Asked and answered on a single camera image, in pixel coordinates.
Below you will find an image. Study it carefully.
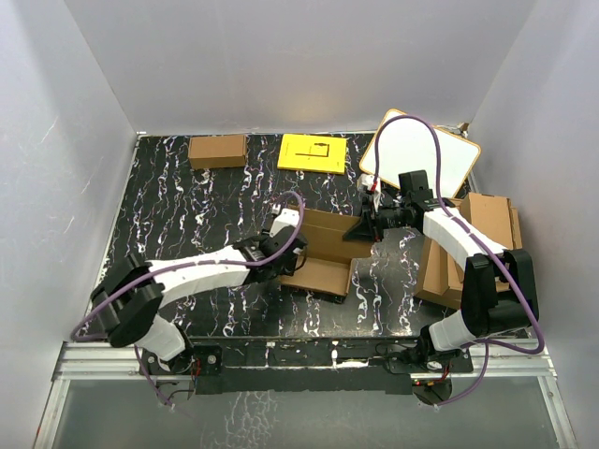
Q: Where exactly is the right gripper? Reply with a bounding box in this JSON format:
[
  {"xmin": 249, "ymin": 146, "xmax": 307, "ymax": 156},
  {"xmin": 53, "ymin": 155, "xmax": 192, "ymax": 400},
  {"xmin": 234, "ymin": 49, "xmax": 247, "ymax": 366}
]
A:
[{"xmin": 343, "ymin": 196, "xmax": 411, "ymax": 243}]

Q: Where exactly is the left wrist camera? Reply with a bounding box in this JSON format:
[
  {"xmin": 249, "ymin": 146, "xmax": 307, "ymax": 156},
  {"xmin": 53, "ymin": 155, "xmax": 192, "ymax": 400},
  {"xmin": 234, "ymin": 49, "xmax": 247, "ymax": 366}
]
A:
[{"xmin": 269, "ymin": 206, "xmax": 300, "ymax": 237}]

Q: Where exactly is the yellow book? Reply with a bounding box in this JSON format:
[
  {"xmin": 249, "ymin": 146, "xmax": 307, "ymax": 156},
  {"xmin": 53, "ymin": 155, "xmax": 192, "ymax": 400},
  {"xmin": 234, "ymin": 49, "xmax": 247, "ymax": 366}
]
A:
[{"xmin": 277, "ymin": 134, "xmax": 347, "ymax": 175}]

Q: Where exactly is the stack of flat cardboard boxes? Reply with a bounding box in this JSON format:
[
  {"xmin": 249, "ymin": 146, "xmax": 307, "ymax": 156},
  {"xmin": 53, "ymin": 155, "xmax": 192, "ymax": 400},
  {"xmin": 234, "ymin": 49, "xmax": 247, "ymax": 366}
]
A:
[{"xmin": 415, "ymin": 192, "xmax": 522, "ymax": 310}]

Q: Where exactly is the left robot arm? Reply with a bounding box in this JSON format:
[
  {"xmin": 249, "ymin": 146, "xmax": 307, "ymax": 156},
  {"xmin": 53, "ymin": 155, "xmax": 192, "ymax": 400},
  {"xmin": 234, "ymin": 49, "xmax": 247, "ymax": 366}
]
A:
[{"xmin": 91, "ymin": 226, "xmax": 308, "ymax": 373}]

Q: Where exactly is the folded brown cardboard box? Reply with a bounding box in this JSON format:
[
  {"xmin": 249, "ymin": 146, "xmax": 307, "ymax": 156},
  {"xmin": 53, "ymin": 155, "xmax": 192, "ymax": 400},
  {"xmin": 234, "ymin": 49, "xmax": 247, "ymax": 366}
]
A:
[{"xmin": 188, "ymin": 135, "xmax": 247, "ymax": 170}]

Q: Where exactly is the aluminium frame rail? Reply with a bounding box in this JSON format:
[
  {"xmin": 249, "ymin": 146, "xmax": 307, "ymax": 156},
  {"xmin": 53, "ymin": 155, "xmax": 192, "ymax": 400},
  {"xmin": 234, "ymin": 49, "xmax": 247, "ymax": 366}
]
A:
[{"xmin": 34, "ymin": 342, "xmax": 577, "ymax": 448}]

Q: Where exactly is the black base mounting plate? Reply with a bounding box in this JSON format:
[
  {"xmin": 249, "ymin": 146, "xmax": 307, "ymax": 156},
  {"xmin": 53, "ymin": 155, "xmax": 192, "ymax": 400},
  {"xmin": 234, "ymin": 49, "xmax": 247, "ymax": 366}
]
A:
[{"xmin": 141, "ymin": 337, "xmax": 474, "ymax": 396}]

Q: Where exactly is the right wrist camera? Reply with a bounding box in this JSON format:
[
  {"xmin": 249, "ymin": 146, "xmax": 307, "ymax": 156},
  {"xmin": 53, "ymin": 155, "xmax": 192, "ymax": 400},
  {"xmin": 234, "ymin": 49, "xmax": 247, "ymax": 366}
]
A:
[{"xmin": 357, "ymin": 173, "xmax": 382, "ymax": 211}]

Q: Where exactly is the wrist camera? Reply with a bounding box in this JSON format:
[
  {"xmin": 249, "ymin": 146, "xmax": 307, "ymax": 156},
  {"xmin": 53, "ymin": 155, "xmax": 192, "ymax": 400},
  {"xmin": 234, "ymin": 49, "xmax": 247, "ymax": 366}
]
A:
[
  {"xmin": 269, "ymin": 206, "xmax": 300, "ymax": 237},
  {"xmin": 357, "ymin": 173, "xmax": 382, "ymax": 211}
]

